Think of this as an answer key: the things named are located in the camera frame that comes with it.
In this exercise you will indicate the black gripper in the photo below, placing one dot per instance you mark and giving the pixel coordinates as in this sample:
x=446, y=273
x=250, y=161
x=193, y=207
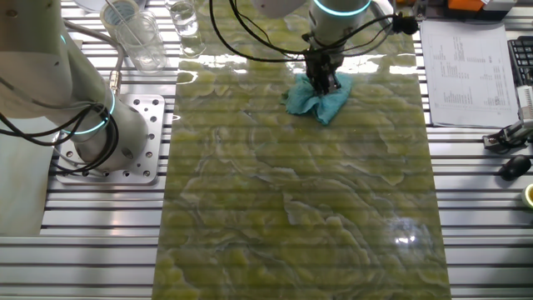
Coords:
x=322, y=62

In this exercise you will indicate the light blue fluffy cloth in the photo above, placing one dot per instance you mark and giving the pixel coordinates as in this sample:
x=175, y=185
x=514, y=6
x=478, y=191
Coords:
x=304, y=104

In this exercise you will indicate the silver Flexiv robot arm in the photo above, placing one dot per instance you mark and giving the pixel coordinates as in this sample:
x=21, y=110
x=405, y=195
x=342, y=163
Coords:
x=41, y=62

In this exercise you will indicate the black clip microphone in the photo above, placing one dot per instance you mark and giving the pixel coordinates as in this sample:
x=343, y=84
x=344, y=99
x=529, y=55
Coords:
x=406, y=26

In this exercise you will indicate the green marble pattern mat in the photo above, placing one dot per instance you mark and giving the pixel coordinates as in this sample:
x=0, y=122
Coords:
x=291, y=208

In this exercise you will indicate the white printed paper sheet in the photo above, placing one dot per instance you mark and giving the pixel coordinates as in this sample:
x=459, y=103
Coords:
x=466, y=83

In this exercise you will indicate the small clear glass cup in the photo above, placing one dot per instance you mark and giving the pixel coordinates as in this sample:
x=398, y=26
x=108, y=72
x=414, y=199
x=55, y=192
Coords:
x=183, y=23

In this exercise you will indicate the orange box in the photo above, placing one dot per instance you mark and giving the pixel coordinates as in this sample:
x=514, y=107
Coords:
x=464, y=4

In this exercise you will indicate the clear plastic beaker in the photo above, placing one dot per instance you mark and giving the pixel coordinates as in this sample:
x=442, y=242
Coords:
x=143, y=54

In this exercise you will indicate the black computer keyboard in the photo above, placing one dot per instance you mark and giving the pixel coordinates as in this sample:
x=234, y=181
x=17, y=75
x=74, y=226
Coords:
x=522, y=58

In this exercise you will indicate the black computer mouse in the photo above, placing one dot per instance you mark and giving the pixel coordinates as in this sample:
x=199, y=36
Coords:
x=516, y=166

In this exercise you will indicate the green tape roll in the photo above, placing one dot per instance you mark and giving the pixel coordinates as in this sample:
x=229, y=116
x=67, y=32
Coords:
x=529, y=196

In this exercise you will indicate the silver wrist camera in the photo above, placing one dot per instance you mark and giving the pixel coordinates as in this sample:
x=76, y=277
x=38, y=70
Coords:
x=381, y=6

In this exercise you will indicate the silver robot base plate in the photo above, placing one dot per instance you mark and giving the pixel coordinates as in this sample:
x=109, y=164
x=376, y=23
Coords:
x=145, y=125

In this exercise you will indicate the silver ribbed camera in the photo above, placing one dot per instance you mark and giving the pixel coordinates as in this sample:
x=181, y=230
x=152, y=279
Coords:
x=525, y=102

